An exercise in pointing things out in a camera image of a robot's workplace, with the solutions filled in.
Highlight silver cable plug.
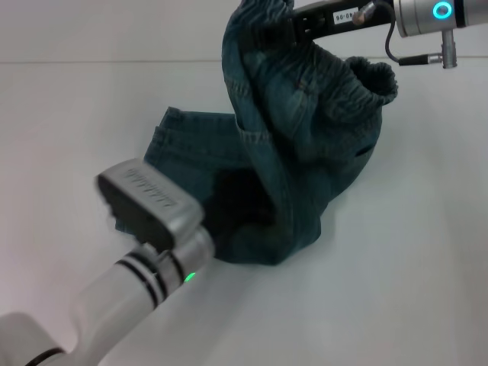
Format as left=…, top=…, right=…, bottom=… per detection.
left=352, top=0, right=396, bottom=25

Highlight blue denim shorts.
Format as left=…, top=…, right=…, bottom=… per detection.
left=113, top=0, right=400, bottom=268

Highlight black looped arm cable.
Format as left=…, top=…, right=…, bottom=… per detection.
left=384, top=19, right=445, bottom=67

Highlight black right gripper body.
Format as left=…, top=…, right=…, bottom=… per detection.
left=290, top=0, right=400, bottom=43

